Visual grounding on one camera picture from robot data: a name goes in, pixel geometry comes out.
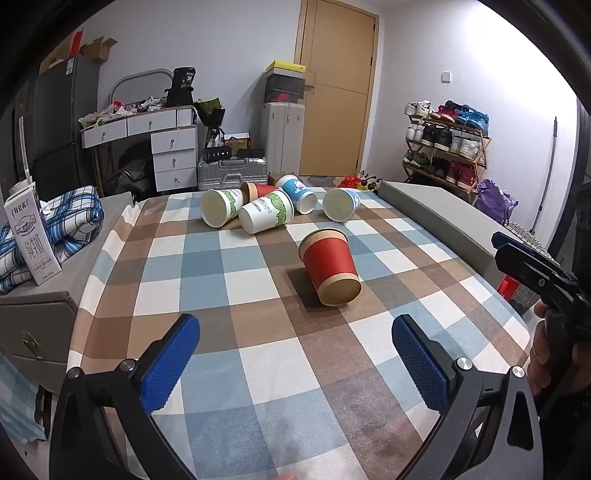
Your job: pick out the grey shoebox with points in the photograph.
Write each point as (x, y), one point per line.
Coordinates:
(285, 82)

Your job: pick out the wooden shoe rack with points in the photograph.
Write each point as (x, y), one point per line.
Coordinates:
(482, 152)

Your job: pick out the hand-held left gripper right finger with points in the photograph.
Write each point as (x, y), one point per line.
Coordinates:
(420, 364)

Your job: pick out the dark wrapped flower bouquet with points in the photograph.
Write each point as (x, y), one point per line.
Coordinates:
(211, 113)

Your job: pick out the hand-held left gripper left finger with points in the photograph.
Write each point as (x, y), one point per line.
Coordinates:
(171, 364)

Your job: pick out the blue plaid cloth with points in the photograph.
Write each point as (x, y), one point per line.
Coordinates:
(69, 217)

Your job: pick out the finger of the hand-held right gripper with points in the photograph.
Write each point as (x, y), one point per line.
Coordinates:
(531, 267)

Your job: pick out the small cardboard box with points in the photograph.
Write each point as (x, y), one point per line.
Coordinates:
(238, 143)

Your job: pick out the grey pole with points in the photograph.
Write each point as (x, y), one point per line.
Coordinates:
(550, 157)

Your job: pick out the large red paper cup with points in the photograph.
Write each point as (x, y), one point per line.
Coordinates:
(330, 263)

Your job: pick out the black red shoebox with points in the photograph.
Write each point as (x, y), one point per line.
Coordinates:
(284, 96)

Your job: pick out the shoe rack with shoes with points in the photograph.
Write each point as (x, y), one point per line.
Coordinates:
(443, 138)

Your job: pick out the checked tablecloth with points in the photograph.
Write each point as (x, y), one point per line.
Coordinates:
(231, 277)

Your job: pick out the white milk carton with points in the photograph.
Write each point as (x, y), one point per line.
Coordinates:
(32, 235)

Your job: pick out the white straw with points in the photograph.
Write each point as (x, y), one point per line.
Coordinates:
(24, 147)

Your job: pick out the blue white plastic bag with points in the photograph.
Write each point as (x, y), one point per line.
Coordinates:
(18, 401)

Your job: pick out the silver suitcase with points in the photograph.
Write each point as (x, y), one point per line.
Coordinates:
(231, 175)

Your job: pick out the clutter pile on desk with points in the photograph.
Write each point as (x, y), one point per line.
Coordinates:
(120, 110)

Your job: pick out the open cardboard box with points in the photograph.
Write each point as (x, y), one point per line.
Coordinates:
(99, 48)

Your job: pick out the red packet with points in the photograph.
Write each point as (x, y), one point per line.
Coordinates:
(507, 287)

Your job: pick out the white desk with drawers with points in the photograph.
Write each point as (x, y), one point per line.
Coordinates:
(173, 152)

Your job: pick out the small red paper cup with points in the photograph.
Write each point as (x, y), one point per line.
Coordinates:
(261, 190)

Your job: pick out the colourful toy pile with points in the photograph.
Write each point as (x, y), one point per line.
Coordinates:
(360, 182)

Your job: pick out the black paper bag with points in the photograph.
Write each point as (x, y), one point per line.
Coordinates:
(181, 85)

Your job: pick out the wooden door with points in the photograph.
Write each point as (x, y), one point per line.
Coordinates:
(337, 92)

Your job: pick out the purple bag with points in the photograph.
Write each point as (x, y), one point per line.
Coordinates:
(494, 201)

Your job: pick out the black power strip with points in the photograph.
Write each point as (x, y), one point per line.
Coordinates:
(217, 154)

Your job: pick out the black duffel bag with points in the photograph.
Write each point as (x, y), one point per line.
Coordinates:
(129, 182)

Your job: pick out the white suitcase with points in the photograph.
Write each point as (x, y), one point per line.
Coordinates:
(284, 138)

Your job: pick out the white blue-print paper cup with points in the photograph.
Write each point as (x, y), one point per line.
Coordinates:
(295, 189)
(339, 205)

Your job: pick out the dark grey fridge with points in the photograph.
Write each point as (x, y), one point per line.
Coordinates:
(60, 129)

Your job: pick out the yellow black shoebox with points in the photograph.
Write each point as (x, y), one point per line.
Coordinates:
(286, 68)

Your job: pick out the grey arched frame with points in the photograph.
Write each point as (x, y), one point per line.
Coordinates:
(138, 76)

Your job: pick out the white green-print paper cup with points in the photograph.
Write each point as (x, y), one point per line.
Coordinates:
(216, 208)
(268, 212)

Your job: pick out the person's right hand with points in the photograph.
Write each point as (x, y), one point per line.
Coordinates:
(536, 360)

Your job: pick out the cardboard box with red label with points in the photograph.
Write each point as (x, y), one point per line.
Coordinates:
(62, 50)

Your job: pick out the grey drawer cabinet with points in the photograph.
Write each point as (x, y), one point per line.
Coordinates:
(46, 323)

